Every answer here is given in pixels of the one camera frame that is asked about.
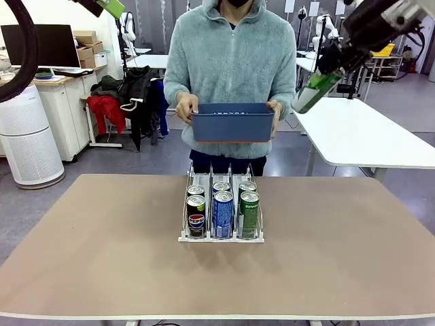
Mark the small white box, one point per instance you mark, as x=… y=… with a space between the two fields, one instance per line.
x=101 y=60

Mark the white clothes rack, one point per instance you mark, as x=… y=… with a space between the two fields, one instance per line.
x=105 y=145

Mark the black computer monitor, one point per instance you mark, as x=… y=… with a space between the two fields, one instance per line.
x=57 y=44

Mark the person in mint fleece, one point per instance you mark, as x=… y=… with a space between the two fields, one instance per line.
x=231 y=61

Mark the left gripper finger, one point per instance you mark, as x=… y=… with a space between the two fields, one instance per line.
x=113 y=7
x=89 y=7

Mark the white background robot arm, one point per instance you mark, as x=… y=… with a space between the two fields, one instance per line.
x=324 y=27
x=128 y=32

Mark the green soda can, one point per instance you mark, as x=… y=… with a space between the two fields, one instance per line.
x=316 y=93
x=247 y=186
x=249 y=214

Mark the white side table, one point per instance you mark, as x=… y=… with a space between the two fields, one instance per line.
x=357 y=132

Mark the white cabinet desk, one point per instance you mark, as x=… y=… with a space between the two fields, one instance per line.
x=61 y=119

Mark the person's left hand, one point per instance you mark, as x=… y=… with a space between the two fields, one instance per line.
x=278 y=112

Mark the brown cardboard box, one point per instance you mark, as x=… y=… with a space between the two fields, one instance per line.
x=87 y=62
x=85 y=38
x=91 y=49

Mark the dark green jacket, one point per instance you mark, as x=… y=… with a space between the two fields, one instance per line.
x=107 y=86

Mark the yellow plastic crate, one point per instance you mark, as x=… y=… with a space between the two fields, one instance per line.
x=387 y=51

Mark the wooden shelf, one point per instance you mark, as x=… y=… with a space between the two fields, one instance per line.
x=387 y=69

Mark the red jacket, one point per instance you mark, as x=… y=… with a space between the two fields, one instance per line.
x=107 y=108

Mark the black Pepsi can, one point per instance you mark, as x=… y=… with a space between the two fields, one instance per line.
x=195 y=190
x=196 y=219

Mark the person's right hand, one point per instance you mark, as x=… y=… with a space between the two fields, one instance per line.
x=186 y=107

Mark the black keyboard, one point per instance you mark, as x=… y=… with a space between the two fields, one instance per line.
x=73 y=72

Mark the blue garment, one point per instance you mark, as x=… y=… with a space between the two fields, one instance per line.
x=164 y=108

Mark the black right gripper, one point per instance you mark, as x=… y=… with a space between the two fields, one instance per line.
x=368 y=23

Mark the red fire extinguisher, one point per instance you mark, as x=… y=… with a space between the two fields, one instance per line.
x=411 y=65

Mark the white background table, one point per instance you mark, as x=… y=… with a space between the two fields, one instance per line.
x=149 y=62

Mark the blue Pocari Sweat can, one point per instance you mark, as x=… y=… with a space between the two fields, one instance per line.
x=223 y=214
x=221 y=186

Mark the person's right forearm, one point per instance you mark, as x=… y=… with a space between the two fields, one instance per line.
x=176 y=91

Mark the white can dispenser rack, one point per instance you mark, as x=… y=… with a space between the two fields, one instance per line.
x=221 y=239

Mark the white air purifier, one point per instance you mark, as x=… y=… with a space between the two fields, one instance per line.
x=30 y=136

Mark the person's left forearm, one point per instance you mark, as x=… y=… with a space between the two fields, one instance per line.
x=285 y=96

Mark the green bowl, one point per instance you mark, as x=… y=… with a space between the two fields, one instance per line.
x=43 y=75

